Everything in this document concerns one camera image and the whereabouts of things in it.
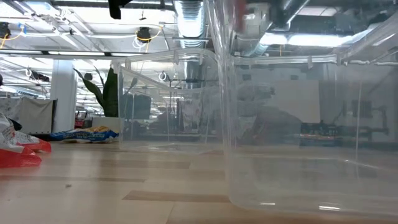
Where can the red Maruchan noodle packet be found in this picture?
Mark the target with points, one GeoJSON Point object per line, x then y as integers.
{"type": "Point", "coordinates": [270, 127]}
{"type": "Point", "coordinates": [35, 144]}
{"type": "Point", "coordinates": [18, 157]}

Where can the blue Maruchan noodle packet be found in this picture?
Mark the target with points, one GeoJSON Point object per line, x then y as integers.
{"type": "Point", "coordinates": [84, 136]}

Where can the clear plastic bin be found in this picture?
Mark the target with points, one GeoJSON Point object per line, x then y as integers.
{"type": "Point", "coordinates": [174, 124]}

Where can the green plant in white pot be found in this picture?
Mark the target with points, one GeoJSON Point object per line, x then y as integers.
{"type": "Point", "coordinates": [109, 96]}

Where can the red cart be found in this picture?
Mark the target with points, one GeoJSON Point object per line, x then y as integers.
{"type": "Point", "coordinates": [81, 119]}

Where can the clear container with blue snack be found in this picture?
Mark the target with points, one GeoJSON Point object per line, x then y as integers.
{"type": "Point", "coordinates": [311, 180]}

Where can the white building column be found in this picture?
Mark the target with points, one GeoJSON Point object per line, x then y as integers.
{"type": "Point", "coordinates": [63, 95]}

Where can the grey partition screen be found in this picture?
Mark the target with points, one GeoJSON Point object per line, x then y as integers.
{"type": "Point", "coordinates": [31, 115]}

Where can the silver ceiling duct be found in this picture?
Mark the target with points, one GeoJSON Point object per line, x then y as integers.
{"type": "Point", "coordinates": [190, 21]}

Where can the black overhead camera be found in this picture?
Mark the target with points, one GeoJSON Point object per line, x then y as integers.
{"type": "Point", "coordinates": [115, 8]}

